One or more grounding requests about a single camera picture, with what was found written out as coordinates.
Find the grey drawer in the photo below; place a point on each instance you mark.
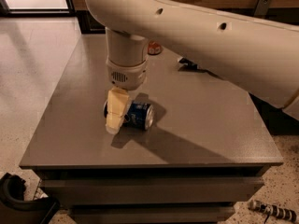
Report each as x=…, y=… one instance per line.
x=153, y=215
x=153, y=190

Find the upper grey drawer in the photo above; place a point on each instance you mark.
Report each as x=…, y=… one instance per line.
x=153, y=190

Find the blue pepsi can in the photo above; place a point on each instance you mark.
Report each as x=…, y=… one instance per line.
x=139, y=115

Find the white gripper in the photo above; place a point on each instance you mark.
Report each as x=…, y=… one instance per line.
x=127, y=76

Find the orange soda can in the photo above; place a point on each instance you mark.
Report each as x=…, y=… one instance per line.
x=154, y=48

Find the right metal wall bracket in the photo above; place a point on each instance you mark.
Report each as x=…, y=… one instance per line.
x=261, y=8

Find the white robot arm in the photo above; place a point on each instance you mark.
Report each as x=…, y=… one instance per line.
x=259, y=56

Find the crumpled blue chip bag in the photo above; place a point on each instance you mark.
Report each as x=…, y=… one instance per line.
x=187, y=64

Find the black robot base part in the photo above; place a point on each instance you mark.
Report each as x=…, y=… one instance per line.
x=15, y=210

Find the lower grey drawer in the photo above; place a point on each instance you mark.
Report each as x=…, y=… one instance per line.
x=153, y=215

